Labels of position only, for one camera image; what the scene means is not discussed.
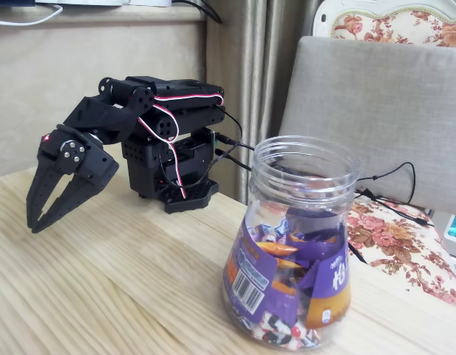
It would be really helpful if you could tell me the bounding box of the floral seat cushion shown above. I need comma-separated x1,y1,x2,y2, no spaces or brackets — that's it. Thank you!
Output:
345,190,456,310

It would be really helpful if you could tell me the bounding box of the white flat device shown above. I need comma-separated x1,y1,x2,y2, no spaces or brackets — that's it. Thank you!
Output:
35,0,173,8

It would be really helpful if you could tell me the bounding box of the black cable with plug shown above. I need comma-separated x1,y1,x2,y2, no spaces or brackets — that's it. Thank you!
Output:
214,146,435,229

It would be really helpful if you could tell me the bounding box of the black cable with loop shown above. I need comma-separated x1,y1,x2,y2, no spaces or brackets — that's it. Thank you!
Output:
215,132,417,205

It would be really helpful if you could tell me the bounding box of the black cable pair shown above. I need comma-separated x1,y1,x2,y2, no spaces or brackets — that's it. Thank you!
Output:
171,0,223,25

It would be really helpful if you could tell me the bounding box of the white device teal screen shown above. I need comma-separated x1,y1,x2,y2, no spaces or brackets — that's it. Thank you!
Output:
441,214,456,267

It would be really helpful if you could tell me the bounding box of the clear plastic candy jar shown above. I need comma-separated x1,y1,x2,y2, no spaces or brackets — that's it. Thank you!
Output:
222,135,361,351

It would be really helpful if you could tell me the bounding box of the thin black cable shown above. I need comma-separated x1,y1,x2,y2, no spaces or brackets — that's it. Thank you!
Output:
153,106,245,188

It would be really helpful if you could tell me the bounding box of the white cable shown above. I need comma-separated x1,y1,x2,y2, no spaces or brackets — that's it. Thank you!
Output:
0,3,64,27

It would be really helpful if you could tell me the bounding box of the grey chair back cushion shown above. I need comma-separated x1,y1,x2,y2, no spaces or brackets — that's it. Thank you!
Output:
277,35,456,215

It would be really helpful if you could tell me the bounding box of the white floral chair back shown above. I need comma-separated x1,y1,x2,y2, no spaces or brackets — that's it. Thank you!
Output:
312,0,456,48

